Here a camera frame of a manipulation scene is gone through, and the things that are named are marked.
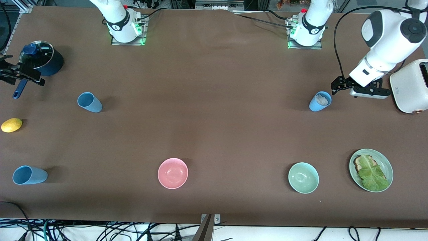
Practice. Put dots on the small metal bracket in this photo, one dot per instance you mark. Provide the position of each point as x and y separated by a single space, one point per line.
216 219

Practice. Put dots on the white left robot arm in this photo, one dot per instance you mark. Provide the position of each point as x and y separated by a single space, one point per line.
391 40

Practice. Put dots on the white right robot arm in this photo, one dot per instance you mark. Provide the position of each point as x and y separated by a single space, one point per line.
117 16

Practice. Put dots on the glass lid blue knob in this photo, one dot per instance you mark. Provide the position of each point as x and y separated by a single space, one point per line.
43 55

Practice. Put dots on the pink bowl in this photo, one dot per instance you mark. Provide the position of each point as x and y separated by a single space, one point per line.
173 173

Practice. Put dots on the grey power strip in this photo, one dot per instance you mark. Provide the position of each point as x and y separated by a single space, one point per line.
217 5

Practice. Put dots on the toast slice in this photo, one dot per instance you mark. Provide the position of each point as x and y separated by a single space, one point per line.
358 163

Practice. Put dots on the black power plug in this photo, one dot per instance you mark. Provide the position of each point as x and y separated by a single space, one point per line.
149 237
178 234

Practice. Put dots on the blue plastic cup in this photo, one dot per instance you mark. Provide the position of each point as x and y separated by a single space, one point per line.
93 105
35 176
313 106

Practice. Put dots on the mint green plate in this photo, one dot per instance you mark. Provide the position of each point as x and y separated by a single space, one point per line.
385 164

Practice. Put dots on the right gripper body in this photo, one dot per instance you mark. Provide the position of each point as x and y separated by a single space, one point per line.
16 71

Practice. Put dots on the dark blue saucepan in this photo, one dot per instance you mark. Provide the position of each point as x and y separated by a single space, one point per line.
55 65

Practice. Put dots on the orange dried plant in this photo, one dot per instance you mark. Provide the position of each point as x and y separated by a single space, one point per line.
281 4

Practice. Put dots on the dark metal pole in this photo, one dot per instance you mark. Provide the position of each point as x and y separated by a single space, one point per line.
204 231

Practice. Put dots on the mint green bowl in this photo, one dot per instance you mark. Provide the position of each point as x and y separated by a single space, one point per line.
303 177

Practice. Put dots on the green lettuce leaf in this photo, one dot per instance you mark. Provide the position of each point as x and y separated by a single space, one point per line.
372 175

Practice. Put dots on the white toaster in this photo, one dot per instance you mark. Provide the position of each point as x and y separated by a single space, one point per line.
409 90

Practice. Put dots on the aluminium frame rail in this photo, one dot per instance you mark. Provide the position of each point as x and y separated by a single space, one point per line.
26 8
408 17

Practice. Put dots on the yellow lemon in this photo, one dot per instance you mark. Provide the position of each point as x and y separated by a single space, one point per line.
11 125

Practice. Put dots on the white paper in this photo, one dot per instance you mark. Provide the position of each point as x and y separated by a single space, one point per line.
321 99

